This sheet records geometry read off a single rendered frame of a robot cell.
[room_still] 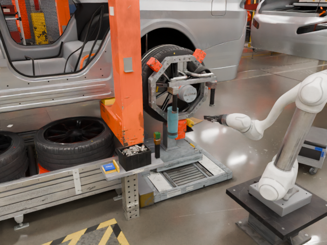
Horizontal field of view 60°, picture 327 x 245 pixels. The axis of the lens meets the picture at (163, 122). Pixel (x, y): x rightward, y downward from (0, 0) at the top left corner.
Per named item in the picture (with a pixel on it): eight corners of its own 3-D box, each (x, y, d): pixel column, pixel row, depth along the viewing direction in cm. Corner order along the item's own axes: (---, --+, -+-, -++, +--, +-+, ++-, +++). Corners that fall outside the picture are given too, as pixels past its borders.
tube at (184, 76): (180, 74, 230) (180, 61, 226) (192, 80, 214) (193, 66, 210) (160, 77, 223) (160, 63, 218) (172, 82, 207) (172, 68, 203)
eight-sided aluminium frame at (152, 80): (202, 112, 262) (206, 52, 240) (206, 114, 257) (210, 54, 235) (148, 122, 240) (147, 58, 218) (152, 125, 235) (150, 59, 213)
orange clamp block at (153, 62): (158, 63, 226) (151, 56, 221) (163, 65, 219) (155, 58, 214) (153, 70, 226) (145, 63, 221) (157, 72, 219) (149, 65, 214)
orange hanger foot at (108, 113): (117, 113, 274) (115, 78, 261) (137, 135, 231) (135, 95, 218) (100, 116, 268) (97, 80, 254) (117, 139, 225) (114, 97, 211)
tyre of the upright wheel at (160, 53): (125, 50, 235) (135, 122, 263) (136, 55, 215) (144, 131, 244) (193, 38, 259) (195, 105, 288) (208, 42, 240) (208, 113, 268)
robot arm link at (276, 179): (287, 193, 177) (276, 212, 161) (262, 180, 185) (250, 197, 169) (342, 77, 141) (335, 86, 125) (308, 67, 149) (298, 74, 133)
